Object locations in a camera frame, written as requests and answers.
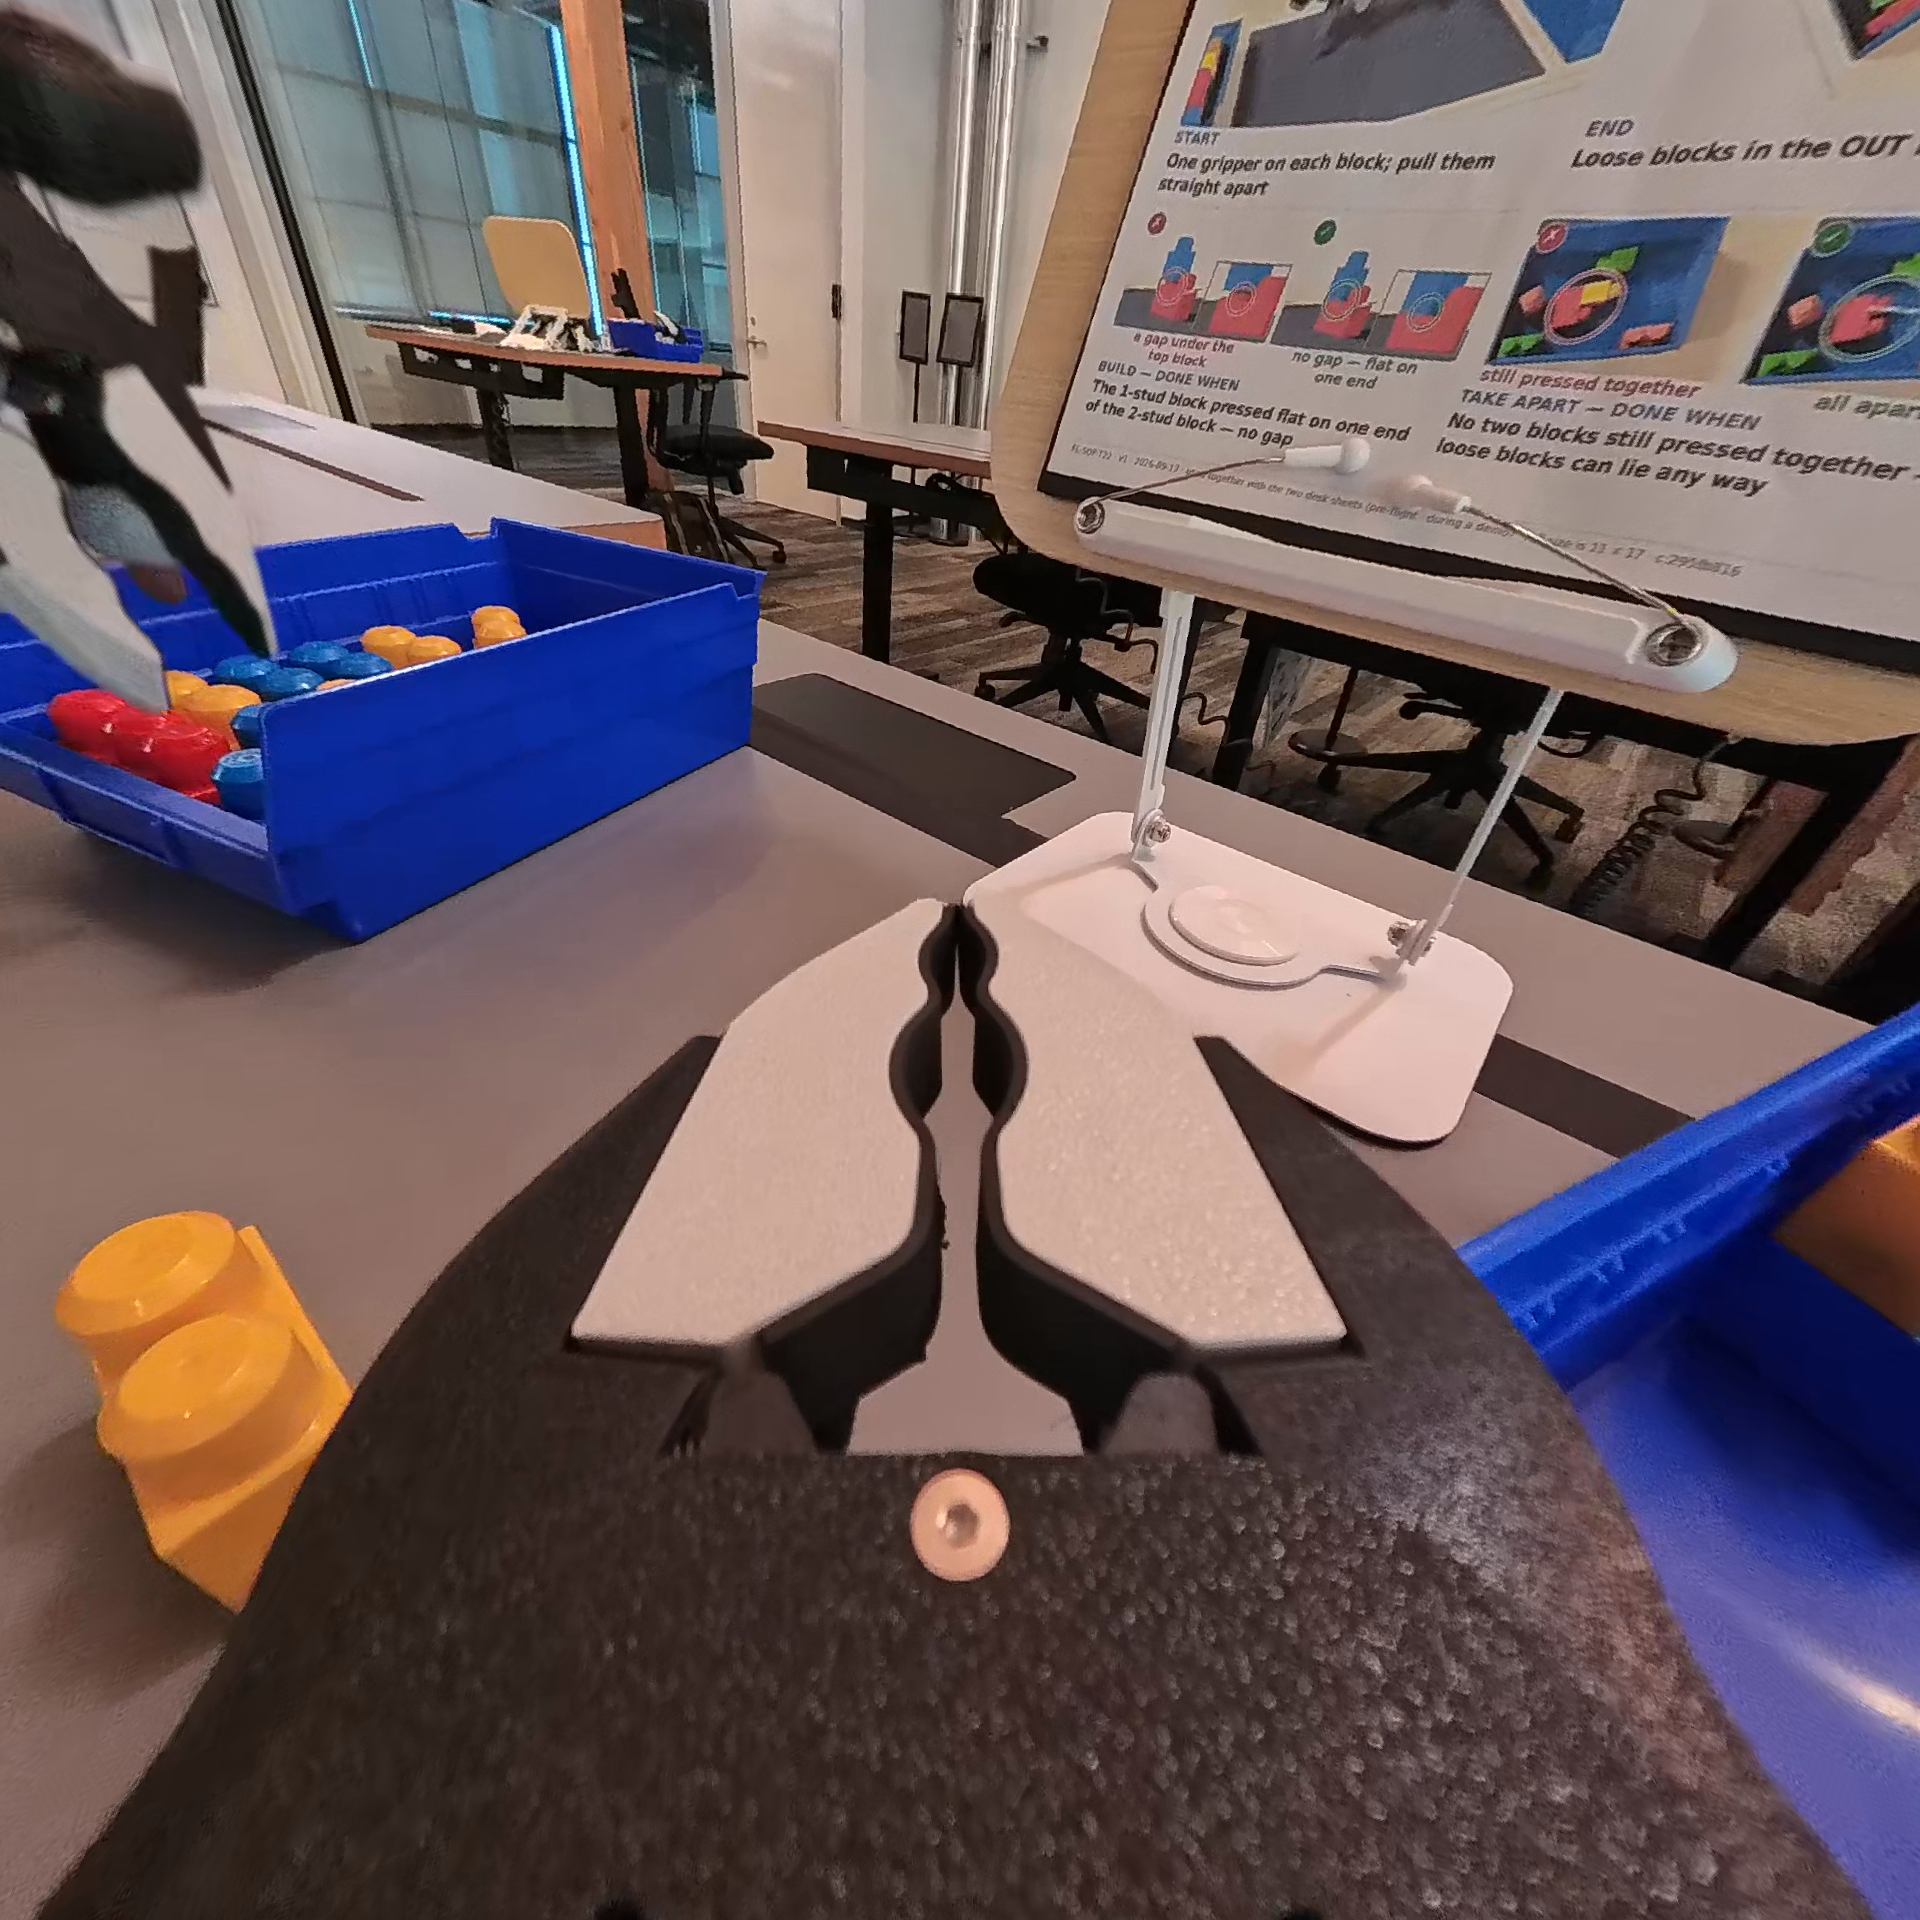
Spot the wooden document stand white base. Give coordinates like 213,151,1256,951
959,0,1920,1145
480,214,594,353

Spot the pile of blue mega blocks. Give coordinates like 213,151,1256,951
209,641,394,819

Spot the yellow two-stud mega block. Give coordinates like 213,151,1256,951
57,1212,353,1613

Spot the white door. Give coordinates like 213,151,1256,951
727,0,848,436

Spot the black office chair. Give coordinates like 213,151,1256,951
970,545,1247,745
1288,675,1584,886
646,375,788,565

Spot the wooden top office desk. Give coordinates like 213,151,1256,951
367,323,744,512
757,421,999,662

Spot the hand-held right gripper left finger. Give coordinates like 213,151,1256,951
569,896,968,1355

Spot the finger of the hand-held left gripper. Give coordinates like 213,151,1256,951
0,407,169,710
74,375,276,662

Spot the red mega block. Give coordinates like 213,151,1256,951
48,691,232,805

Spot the grey top table wooden edge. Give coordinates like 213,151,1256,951
193,392,670,548

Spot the pile of yellow mega blocks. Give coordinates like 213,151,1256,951
162,604,530,752

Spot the yellow one-stud mega block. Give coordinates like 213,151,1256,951
1775,1123,1920,1359

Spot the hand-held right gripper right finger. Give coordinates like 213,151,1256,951
957,900,1352,1361

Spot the printed instruction sheet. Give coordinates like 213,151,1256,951
1042,0,1920,640

